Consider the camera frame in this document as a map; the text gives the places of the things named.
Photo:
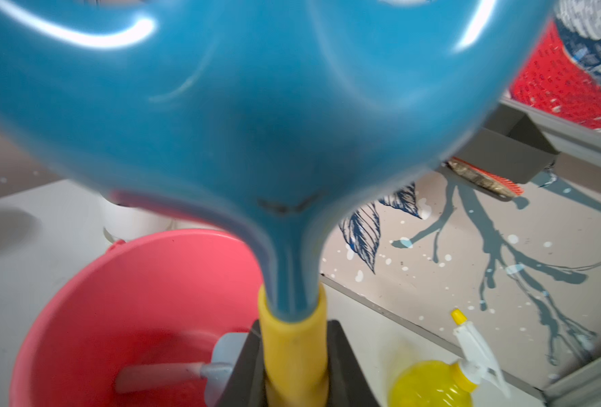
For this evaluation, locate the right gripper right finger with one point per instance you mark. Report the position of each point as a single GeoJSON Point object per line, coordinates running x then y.
{"type": "Point", "coordinates": [347, 384]}

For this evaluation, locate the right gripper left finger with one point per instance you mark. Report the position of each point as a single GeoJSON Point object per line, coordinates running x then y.
{"type": "Point", "coordinates": [247, 384]}

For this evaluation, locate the light blue toy trowel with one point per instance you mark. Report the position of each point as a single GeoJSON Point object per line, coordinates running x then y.
{"type": "Point", "coordinates": [216, 373]}

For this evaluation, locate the yellow spray bottle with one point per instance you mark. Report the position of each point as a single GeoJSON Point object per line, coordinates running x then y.
{"type": "Point", "coordinates": [436, 383]}

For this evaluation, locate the pink plastic bucket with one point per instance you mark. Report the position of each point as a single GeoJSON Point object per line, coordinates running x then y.
{"type": "Point", "coordinates": [164, 298]}

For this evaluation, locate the blue toy fork yellow handle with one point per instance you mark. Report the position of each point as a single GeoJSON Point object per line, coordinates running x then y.
{"type": "Point", "coordinates": [270, 119]}

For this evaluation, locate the white ceramic cup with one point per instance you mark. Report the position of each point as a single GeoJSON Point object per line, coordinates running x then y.
{"type": "Point", "coordinates": [128, 223]}

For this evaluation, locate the red Chuba chips bag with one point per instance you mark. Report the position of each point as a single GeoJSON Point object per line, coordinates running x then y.
{"type": "Point", "coordinates": [488, 182]}

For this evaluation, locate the black wall basket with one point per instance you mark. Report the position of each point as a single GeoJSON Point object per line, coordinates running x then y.
{"type": "Point", "coordinates": [510, 145]}

